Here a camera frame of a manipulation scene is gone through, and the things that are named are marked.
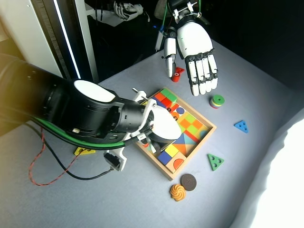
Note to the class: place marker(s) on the green triangle block with holes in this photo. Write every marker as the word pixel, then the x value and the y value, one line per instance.
pixel 213 161

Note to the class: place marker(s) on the grey table cloth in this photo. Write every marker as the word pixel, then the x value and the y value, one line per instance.
pixel 118 202

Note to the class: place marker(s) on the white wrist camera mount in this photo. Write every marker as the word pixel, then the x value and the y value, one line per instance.
pixel 117 160

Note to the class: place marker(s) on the blue triangle block with holes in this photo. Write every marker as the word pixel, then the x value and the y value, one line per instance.
pixel 241 127

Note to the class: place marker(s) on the spare white robot hand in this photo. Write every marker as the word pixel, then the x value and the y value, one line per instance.
pixel 128 9

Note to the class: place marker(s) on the yellow triangle block with holes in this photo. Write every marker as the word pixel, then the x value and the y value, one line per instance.
pixel 82 151

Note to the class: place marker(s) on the red cylinder peg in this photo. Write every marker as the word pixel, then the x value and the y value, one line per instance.
pixel 175 77

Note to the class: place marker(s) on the white cabinet panel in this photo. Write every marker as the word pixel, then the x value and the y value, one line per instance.
pixel 31 35

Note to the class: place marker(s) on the wooden block tray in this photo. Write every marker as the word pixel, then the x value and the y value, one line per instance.
pixel 154 164

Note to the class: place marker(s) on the chocolate sandwich cookie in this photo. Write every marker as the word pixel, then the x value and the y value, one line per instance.
pixel 188 182

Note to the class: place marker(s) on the white sheet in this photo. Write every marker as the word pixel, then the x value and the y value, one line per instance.
pixel 107 20

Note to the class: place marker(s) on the golden swirl cookie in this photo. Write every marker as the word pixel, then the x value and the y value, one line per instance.
pixel 177 192

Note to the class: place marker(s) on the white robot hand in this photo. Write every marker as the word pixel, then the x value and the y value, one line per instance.
pixel 166 126
pixel 192 39

